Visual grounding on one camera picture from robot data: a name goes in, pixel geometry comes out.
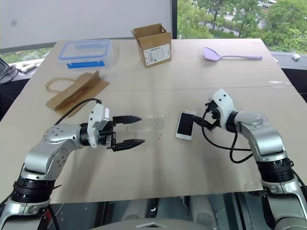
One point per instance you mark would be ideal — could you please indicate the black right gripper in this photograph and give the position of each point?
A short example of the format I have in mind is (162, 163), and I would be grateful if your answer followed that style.
(213, 115)

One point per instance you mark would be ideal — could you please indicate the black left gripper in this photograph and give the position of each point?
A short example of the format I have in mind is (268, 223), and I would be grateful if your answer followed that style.
(108, 137)

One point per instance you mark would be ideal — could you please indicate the white smartphone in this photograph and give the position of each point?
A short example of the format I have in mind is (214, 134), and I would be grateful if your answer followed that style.
(184, 125)

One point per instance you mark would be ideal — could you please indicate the clear plastic phone case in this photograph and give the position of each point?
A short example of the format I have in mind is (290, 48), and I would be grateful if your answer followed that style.
(148, 123)

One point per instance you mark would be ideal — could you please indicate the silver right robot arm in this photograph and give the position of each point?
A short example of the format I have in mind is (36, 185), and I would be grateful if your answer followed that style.
(263, 139)

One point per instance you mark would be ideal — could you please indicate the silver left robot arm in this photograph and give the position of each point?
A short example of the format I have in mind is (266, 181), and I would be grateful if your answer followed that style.
(40, 155)

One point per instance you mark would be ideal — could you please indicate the brown paper bag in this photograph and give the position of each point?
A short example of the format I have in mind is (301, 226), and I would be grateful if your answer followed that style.
(76, 92)

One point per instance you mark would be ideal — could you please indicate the lilac plastic spatula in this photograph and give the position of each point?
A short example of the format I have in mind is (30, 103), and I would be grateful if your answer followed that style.
(211, 54)

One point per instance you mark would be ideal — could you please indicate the open cardboard box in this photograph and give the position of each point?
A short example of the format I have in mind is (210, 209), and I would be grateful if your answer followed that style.
(156, 52)

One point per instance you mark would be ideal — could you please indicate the clear container with blue lid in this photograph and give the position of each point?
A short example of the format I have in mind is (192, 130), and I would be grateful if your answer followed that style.
(84, 50)

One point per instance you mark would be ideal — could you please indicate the small white clip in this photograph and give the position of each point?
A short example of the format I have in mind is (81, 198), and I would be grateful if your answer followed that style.
(296, 57)

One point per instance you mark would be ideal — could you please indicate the white power strip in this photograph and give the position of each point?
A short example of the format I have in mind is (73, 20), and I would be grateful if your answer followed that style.
(27, 68)

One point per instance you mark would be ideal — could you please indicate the white roller blind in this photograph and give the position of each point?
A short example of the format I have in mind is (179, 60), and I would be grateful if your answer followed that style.
(84, 19)

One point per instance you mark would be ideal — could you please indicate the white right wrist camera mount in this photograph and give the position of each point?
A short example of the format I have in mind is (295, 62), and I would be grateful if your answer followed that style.
(224, 100)

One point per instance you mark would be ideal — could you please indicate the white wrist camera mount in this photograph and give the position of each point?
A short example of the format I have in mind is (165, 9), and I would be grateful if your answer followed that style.
(96, 119)
(224, 100)

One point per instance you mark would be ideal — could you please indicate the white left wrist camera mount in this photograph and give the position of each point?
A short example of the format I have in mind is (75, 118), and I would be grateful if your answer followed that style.
(96, 119)

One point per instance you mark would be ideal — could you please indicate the black window post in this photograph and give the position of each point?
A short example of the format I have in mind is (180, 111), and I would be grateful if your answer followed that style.
(174, 19)

